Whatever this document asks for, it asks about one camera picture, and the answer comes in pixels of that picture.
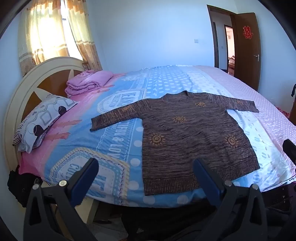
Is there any patterned white grey pillow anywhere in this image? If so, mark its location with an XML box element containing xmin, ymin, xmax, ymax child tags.
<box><xmin>13</xmin><ymin>94</ymin><xmax>78</xmax><ymax>154</ymax></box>

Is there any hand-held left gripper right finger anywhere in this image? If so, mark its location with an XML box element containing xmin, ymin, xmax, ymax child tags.
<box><xmin>193</xmin><ymin>159</ymin><xmax>270</xmax><ymax>241</ymax></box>

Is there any brown door frame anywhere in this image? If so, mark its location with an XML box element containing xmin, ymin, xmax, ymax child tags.
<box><xmin>206</xmin><ymin>5</ymin><xmax>238</xmax><ymax>77</ymax></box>

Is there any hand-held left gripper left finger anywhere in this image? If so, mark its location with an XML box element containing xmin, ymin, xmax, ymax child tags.
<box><xmin>23</xmin><ymin>158</ymin><xmax>100</xmax><ymax>241</ymax></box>

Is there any black clothes pile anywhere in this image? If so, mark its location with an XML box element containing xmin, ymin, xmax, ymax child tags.
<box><xmin>7</xmin><ymin>164</ymin><xmax>44</xmax><ymax>208</ymax></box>

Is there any brown knit sweater sun pattern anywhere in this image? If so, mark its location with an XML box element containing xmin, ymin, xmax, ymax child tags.
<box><xmin>90</xmin><ymin>91</ymin><xmax>260</xmax><ymax>196</ymax></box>

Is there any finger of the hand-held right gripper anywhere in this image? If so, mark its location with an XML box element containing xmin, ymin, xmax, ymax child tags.
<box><xmin>282</xmin><ymin>139</ymin><xmax>296</xmax><ymax>166</ymax></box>

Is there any cream wooden bed headboard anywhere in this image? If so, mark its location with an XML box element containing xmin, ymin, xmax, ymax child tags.
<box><xmin>2</xmin><ymin>57</ymin><xmax>85</xmax><ymax>165</ymax></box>

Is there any brown wooden door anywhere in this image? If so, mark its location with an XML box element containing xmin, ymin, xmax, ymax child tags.
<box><xmin>233</xmin><ymin>13</ymin><xmax>262</xmax><ymax>92</ymax></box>

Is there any printed blue pink bed sheet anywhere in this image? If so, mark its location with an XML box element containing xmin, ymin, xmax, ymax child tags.
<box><xmin>18</xmin><ymin>65</ymin><xmax>296</xmax><ymax>208</ymax></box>

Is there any folded pink blanket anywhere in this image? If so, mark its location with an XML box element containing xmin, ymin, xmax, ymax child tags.
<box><xmin>65</xmin><ymin>70</ymin><xmax>114</xmax><ymax>98</ymax></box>

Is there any person's black jacket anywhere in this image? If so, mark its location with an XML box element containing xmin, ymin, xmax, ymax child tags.
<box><xmin>120</xmin><ymin>181</ymin><xmax>296</xmax><ymax>241</ymax></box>

